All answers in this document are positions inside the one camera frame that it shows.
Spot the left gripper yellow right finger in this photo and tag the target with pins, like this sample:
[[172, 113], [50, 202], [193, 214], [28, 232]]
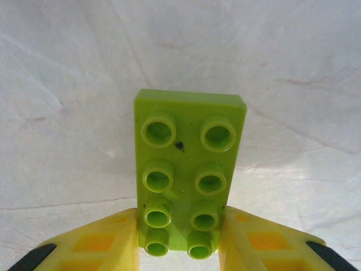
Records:
[[268, 242]]

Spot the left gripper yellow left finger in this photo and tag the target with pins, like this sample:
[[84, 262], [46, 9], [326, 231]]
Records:
[[93, 242]]

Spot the lime green lego brick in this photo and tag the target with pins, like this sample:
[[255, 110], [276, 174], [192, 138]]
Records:
[[186, 135]]

